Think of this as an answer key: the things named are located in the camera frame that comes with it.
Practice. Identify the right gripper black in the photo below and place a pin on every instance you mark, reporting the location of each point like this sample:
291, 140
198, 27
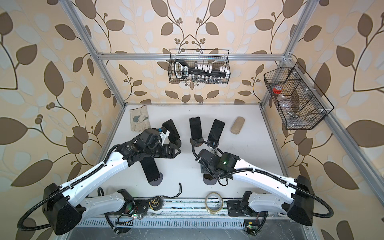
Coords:
203, 169

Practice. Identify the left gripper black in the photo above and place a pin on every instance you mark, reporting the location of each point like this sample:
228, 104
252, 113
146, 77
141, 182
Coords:
165, 154

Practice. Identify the phone with green case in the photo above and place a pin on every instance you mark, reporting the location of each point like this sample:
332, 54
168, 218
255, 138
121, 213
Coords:
150, 169

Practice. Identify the grey phone stand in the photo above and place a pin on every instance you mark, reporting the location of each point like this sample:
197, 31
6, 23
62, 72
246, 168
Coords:
157, 182

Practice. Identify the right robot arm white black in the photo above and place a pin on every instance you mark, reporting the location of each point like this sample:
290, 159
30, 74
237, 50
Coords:
295, 197

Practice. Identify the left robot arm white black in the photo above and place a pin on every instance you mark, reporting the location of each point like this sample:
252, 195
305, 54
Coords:
65, 206

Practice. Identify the dark grey back stand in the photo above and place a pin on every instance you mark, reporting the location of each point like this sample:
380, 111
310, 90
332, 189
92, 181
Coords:
177, 143

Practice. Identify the back left black phone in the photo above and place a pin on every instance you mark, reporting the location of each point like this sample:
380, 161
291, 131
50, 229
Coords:
170, 126

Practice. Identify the black phone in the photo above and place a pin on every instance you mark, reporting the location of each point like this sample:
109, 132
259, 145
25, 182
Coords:
170, 126
216, 131
196, 128

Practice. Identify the lilac back right stand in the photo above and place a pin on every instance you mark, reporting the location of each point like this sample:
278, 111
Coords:
213, 144

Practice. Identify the back right black phone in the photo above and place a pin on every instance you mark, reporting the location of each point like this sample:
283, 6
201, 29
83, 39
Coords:
216, 131

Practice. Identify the back middle black phone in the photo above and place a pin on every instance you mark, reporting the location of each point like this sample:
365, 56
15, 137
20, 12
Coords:
196, 128

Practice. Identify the beige work glove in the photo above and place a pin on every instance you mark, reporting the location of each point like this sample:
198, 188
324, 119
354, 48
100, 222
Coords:
139, 119

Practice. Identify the beige oval sponge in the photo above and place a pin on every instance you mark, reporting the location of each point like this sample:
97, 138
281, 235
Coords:
237, 125

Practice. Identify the clear tape roll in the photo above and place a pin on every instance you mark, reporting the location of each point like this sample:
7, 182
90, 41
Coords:
214, 203

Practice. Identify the black yellow tape measure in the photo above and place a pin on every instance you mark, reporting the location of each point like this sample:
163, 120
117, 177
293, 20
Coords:
156, 203

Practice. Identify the black tool in basket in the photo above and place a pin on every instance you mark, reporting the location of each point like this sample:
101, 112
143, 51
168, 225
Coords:
182, 70

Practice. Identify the aluminium front rail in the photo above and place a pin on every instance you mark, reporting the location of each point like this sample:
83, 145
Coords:
186, 210

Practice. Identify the back wire basket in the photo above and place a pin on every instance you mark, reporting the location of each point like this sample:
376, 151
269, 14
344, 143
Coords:
215, 57

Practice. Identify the wire basket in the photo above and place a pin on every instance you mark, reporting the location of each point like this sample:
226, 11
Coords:
302, 105
215, 57

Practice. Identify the right wire basket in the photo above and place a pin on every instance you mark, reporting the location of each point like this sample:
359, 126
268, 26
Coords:
302, 105

